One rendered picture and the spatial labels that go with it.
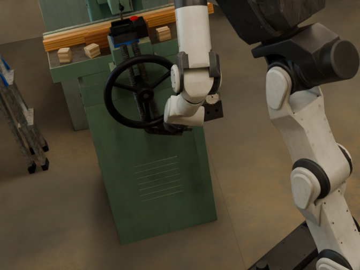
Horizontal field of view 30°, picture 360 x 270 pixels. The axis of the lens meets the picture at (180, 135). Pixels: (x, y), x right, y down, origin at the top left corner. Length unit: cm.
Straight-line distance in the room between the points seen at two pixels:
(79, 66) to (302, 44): 90
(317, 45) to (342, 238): 69
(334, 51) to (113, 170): 117
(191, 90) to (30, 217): 161
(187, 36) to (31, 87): 269
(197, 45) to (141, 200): 116
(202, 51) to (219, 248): 124
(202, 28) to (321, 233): 85
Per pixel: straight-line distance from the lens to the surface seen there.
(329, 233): 224
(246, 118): 360
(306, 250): 251
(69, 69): 245
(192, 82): 181
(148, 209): 283
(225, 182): 316
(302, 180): 209
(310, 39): 191
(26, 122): 343
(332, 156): 212
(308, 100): 208
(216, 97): 254
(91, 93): 250
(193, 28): 178
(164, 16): 259
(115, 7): 250
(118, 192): 275
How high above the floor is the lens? 193
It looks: 33 degrees down
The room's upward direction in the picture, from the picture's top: 10 degrees counter-clockwise
